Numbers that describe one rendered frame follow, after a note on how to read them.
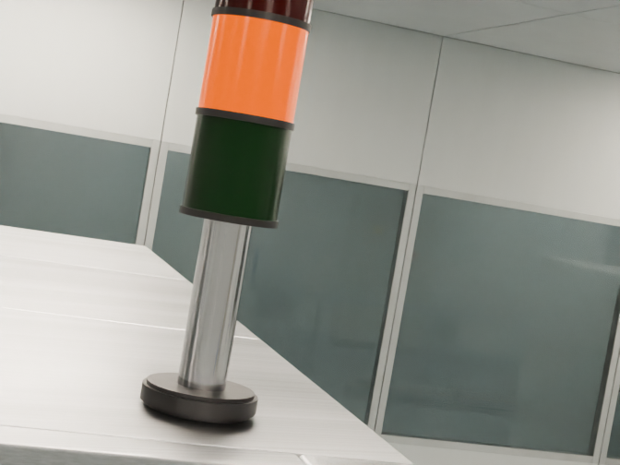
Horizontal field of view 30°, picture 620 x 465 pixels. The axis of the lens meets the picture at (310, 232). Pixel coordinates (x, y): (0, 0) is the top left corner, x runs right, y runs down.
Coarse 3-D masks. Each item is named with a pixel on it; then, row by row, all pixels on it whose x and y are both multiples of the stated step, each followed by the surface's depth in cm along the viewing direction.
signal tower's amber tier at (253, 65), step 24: (216, 24) 57; (240, 24) 56; (264, 24) 56; (216, 48) 57; (240, 48) 56; (264, 48) 56; (288, 48) 57; (216, 72) 57; (240, 72) 56; (264, 72) 56; (288, 72) 57; (216, 96) 57; (240, 96) 56; (264, 96) 56; (288, 96) 57; (288, 120) 58
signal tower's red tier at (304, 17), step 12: (216, 0) 58; (228, 0) 57; (240, 0) 56; (252, 0) 56; (264, 0) 56; (276, 0) 56; (288, 0) 56; (300, 0) 57; (312, 0) 58; (276, 12) 56; (288, 12) 56; (300, 12) 57
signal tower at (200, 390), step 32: (288, 128) 58; (224, 224) 58; (256, 224) 57; (224, 256) 58; (224, 288) 58; (192, 320) 58; (224, 320) 58; (192, 352) 58; (224, 352) 58; (160, 384) 58; (192, 384) 58; (224, 384) 59; (192, 416) 56; (224, 416) 57
